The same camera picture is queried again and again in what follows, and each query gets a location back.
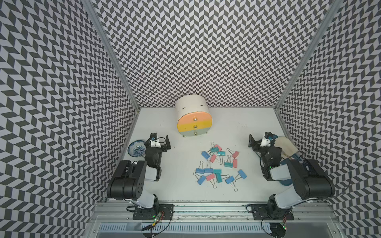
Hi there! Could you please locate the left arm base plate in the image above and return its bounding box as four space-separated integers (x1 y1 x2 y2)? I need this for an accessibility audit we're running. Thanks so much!
133 204 174 221

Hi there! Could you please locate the blue patterned bowl far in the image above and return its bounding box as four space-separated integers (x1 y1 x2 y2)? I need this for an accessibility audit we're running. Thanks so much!
127 140 146 157

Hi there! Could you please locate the pink binder clip bottom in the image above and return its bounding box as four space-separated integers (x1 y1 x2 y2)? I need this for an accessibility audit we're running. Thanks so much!
206 174 217 189

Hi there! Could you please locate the green binder clip bottom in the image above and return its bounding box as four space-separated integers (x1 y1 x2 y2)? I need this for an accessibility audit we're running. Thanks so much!
215 173 229 183

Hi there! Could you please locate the pink binder clip top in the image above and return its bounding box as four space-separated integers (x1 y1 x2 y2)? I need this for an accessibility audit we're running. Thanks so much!
210 142 222 152

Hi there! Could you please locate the green binder clip top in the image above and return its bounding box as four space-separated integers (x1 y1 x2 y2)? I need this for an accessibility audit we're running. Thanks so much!
209 146 220 154

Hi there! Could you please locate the blue binder clip upper left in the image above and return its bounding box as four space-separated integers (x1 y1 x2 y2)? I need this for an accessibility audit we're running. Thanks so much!
201 151 211 160

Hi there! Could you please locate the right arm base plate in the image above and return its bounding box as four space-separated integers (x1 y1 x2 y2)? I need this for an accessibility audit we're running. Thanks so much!
250 204 295 221

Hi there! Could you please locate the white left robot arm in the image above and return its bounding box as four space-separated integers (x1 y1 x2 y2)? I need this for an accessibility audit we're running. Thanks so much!
106 133 171 211

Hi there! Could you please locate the beige cloth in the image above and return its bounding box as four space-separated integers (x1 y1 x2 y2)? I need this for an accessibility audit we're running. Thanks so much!
274 136 298 159

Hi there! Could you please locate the blue binder clip bottom left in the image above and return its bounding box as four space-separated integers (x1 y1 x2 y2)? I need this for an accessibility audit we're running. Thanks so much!
193 172 206 185

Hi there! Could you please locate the yellow middle drawer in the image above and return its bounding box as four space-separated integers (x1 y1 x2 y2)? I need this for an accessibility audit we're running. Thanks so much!
177 120 212 132

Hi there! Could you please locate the blue binder clip right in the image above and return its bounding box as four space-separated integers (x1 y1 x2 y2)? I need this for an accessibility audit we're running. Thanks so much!
234 169 247 180

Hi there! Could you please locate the white round drawer cabinet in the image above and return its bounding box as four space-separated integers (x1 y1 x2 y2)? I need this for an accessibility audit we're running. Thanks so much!
175 95 210 124

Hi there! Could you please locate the green binder clip middle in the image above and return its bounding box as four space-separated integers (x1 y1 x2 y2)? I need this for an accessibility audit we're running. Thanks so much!
224 155 233 168

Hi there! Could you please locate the pale green bottom drawer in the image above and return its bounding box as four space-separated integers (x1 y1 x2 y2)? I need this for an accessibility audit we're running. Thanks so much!
180 128 210 137

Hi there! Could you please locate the teal cutting board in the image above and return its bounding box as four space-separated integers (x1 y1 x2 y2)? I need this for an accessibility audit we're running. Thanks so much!
271 148 299 186

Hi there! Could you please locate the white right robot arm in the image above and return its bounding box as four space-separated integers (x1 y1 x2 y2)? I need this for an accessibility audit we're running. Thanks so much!
248 132 335 212

